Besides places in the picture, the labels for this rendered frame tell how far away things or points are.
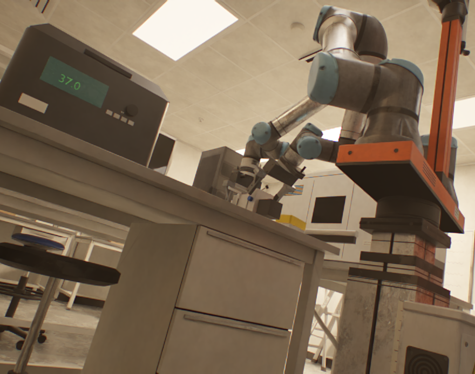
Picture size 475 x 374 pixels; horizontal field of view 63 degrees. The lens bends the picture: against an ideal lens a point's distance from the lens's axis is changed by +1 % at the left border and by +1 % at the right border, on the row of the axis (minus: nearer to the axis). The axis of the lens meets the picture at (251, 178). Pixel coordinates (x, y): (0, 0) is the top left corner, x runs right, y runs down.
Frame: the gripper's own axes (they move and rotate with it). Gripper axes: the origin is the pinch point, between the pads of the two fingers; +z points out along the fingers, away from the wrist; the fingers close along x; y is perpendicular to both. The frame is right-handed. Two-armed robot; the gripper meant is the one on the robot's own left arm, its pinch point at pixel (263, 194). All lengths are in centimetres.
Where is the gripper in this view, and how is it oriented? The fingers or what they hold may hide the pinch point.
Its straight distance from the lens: 144.3
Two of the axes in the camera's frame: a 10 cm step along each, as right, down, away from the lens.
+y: -3.3, -5.4, 7.7
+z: -5.8, 7.6, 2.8
